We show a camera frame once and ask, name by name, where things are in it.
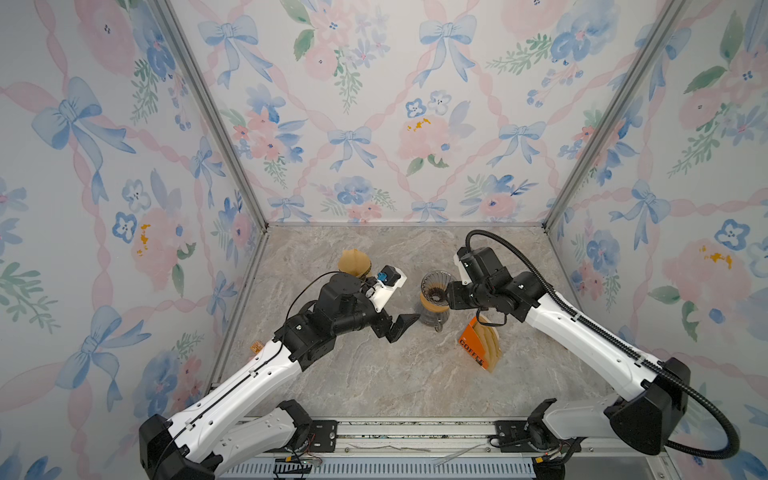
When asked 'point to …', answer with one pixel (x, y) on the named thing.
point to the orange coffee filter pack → (480, 341)
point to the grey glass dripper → (434, 286)
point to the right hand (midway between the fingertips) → (449, 292)
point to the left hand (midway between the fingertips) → (406, 298)
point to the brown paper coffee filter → (354, 262)
